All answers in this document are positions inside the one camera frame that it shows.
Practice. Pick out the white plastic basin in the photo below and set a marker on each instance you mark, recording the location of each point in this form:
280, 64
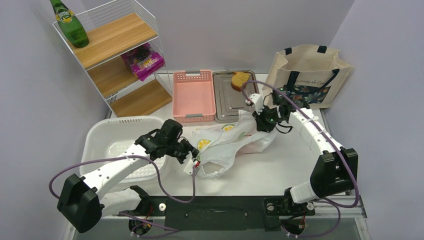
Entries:
110, 138

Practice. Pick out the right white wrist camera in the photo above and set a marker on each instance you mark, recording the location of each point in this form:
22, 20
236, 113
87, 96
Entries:
256, 100

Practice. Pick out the green glass bottle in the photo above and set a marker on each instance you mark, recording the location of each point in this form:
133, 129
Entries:
70, 25

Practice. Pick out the stainless steel tray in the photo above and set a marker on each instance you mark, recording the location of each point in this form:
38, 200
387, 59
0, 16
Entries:
227, 100

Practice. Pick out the pink plastic basket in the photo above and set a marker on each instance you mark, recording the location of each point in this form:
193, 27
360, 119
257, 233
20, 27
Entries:
193, 97

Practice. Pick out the white plastic grocery bag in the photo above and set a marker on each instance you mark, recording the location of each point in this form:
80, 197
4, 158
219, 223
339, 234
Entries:
218, 145

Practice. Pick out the brown bread slice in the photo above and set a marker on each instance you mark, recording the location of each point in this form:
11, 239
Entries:
238, 79

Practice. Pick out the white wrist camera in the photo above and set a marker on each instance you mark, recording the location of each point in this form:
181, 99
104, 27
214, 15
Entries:
256, 100
190, 165

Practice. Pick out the white wire wooden shelf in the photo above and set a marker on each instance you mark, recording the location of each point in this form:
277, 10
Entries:
115, 28

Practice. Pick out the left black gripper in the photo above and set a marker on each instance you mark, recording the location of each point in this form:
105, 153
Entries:
192, 150

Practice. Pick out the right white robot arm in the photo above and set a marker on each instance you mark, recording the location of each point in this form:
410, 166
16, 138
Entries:
336, 167

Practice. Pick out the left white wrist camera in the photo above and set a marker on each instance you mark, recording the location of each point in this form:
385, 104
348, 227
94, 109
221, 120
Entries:
190, 165

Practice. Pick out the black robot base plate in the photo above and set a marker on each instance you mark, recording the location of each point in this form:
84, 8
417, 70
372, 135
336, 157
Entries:
224, 213

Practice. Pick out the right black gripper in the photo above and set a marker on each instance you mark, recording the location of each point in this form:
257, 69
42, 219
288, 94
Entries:
262, 125

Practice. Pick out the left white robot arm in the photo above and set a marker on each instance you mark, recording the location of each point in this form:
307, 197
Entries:
85, 199

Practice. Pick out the beige canvas tote bag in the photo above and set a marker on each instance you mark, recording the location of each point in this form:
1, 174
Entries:
310, 73

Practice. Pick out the purple snack packet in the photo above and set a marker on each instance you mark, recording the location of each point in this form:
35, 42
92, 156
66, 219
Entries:
143, 61

